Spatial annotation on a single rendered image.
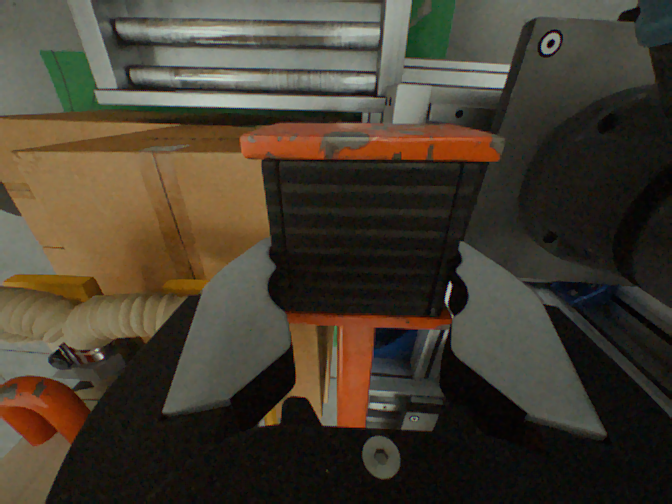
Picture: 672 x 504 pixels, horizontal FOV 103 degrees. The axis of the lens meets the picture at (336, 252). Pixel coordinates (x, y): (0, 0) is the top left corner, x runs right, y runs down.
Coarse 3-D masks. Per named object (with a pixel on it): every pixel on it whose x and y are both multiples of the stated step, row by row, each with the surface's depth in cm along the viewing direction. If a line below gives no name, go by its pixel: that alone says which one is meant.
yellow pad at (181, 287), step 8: (168, 280) 31; (176, 280) 31; (184, 280) 31; (192, 280) 31; (200, 280) 31; (208, 280) 31; (168, 288) 30; (176, 288) 30; (184, 288) 30; (192, 288) 30; (200, 288) 30; (272, 416) 42; (264, 424) 42
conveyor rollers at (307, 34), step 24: (120, 24) 60; (144, 24) 60; (168, 24) 60; (192, 24) 59; (216, 24) 59; (240, 24) 59; (264, 24) 59; (288, 24) 59; (312, 24) 58; (336, 24) 58; (360, 24) 58; (312, 48) 62; (336, 48) 61; (360, 48) 61; (144, 72) 64; (168, 72) 64; (192, 72) 64; (216, 72) 64; (240, 72) 63; (264, 72) 63; (288, 72) 63; (312, 72) 63; (336, 72) 63; (360, 72) 63
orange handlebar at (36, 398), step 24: (360, 336) 15; (360, 360) 16; (24, 384) 21; (48, 384) 21; (360, 384) 17; (0, 408) 21; (24, 408) 22; (48, 408) 21; (72, 408) 22; (360, 408) 18; (24, 432) 23; (48, 432) 24; (72, 432) 23
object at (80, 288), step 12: (12, 276) 31; (24, 276) 31; (36, 276) 31; (48, 276) 31; (60, 276) 31; (72, 276) 32; (84, 276) 32; (36, 288) 31; (48, 288) 31; (60, 288) 31; (72, 288) 30; (84, 288) 31; (96, 288) 32; (84, 300) 31; (48, 360) 32; (60, 360) 32
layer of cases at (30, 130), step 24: (0, 120) 72; (24, 120) 72; (48, 120) 71; (72, 120) 71; (96, 120) 73; (120, 120) 75; (144, 120) 77; (168, 120) 79; (192, 120) 81; (216, 120) 83; (240, 120) 86; (264, 120) 88; (288, 120) 91; (312, 120) 94; (336, 120) 97; (0, 144) 75; (24, 144) 75; (48, 144) 74; (0, 168) 79; (24, 192) 82; (24, 216) 86; (48, 240) 90; (72, 264) 95
